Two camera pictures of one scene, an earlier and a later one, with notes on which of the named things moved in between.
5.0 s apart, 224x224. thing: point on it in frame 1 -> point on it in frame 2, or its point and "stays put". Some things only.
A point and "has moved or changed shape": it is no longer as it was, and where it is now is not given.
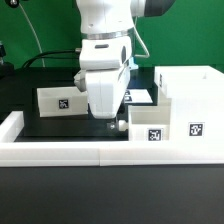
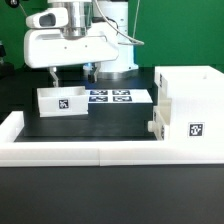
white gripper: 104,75 -> 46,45
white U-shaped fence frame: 14,153 stays put
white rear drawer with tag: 62,101 stays put
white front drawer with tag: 149,122 has moved or changed shape
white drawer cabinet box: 195,95 stays put
